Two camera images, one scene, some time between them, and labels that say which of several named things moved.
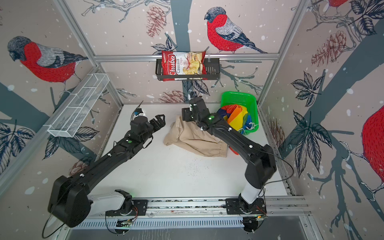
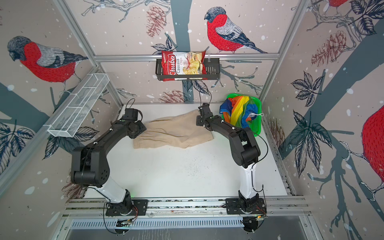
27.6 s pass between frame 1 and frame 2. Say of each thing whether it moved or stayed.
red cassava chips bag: stayed
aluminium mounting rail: stayed
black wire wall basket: stayed
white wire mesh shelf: stayed
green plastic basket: moved
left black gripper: moved
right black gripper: moved
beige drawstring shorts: moved
